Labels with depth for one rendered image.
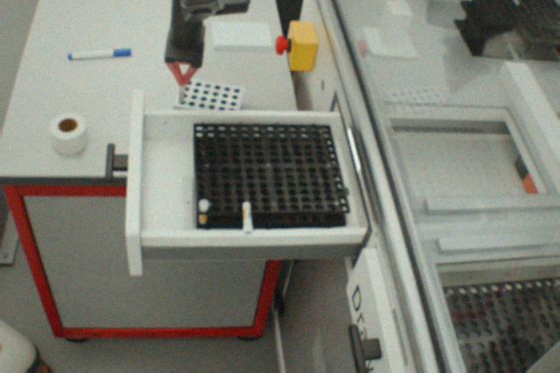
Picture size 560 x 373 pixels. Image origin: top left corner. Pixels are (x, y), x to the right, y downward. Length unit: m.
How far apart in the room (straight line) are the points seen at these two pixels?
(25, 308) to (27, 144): 0.78
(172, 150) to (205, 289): 0.51
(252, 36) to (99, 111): 0.39
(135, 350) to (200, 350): 0.18
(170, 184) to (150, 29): 0.52
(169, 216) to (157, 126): 0.17
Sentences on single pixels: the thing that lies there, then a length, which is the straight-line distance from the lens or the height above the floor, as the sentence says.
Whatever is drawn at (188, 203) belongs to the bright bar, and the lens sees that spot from 0.97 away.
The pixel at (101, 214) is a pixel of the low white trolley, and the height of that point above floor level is 0.63.
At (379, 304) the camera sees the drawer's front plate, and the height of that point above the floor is 0.93.
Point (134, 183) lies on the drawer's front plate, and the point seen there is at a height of 0.93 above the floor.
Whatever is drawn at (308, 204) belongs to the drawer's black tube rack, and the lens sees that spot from 0.92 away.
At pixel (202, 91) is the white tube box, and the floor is 0.80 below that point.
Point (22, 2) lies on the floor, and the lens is 2.98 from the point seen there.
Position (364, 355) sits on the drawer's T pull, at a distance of 0.80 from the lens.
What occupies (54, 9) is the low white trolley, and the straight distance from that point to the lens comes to 1.53.
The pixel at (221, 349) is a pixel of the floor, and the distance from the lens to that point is 1.78.
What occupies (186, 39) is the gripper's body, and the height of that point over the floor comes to 0.96.
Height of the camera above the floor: 1.61
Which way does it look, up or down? 47 degrees down
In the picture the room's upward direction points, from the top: 12 degrees clockwise
